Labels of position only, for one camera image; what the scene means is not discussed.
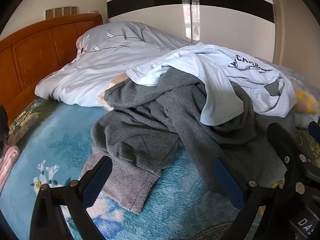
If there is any white and black wardrobe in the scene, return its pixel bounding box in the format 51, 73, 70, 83
106, 0, 275, 63

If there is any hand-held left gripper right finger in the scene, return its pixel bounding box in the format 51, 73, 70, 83
214, 158, 288, 240

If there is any grey-blue floral duvet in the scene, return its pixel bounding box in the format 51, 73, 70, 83
35, 21, 320, 128

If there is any wooden bed headboard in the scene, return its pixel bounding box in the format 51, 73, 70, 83
0, 13, 103, 125

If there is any beige wall switch panel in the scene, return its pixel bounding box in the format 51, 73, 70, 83
45, 6, 79, 19

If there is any light blue printed t-shirt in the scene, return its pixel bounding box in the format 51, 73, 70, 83
126, 42, 298, 126

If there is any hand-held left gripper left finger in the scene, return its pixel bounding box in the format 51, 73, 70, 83
30, 156, 113, 240

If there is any blue floral fleece blanket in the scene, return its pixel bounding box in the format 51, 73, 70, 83
0, 97, 320, 240

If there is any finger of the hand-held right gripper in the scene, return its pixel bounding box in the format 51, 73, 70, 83
308, 121, 320, 140
266, 122, 320, 180

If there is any folded pink garment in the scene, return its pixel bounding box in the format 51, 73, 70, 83
0, 134, 20, 190

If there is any folded black garment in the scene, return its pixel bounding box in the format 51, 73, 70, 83
0, 104, 10, 155

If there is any grey sweatshirt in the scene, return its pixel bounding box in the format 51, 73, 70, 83
81, 67, 297, 214

